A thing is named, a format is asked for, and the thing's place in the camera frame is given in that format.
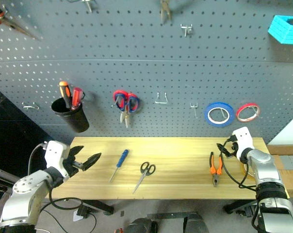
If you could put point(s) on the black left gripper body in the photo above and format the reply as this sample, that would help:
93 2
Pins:
75 166

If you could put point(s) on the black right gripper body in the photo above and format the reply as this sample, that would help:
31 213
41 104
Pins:
233 151

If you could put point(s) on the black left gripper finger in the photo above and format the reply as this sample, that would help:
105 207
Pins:
92 160
75 151

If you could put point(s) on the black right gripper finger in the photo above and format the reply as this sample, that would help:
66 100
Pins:
229 139
223 150

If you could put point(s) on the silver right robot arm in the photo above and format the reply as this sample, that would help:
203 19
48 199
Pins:
267 179

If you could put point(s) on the yellow tape roll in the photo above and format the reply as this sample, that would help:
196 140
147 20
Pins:
245 171

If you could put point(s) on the red tape roll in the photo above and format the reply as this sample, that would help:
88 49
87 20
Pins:
241 116

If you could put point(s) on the blue tape roll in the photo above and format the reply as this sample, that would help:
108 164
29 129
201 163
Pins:
208 116

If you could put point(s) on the black cup holder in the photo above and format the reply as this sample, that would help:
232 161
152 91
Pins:
72 119

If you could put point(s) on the black plug with white tag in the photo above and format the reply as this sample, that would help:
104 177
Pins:
83 211

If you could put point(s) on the black table foot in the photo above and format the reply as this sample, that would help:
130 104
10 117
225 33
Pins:
238 206
100 206

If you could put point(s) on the small double prong hook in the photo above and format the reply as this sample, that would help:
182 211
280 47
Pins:
194 108

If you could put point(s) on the cardboard box with grey foam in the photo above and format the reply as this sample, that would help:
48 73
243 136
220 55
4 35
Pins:
288 170

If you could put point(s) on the dark rounded shape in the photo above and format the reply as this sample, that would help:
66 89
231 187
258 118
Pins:
196 223
141 225

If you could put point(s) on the black metal floor bar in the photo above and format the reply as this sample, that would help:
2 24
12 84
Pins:
168 214

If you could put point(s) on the dark grey pegboard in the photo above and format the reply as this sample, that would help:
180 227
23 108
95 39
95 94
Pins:
146 65

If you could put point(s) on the metal double prong hook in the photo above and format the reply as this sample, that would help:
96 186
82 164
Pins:
187 29

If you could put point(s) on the cyan plastic bin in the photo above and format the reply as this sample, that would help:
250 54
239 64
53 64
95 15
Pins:
282 32

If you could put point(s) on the hanging combination pliers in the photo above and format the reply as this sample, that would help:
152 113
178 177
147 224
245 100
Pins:
166 12

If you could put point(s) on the metal pegboard hook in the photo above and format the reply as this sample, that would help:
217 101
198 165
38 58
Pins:
88 4

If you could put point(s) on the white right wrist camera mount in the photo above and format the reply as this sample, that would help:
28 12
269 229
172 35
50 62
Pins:
243 140

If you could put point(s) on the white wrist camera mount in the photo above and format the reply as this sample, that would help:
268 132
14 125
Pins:
243 140
54 155

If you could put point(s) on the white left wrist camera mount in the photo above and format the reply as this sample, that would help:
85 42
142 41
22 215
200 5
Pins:
54 155

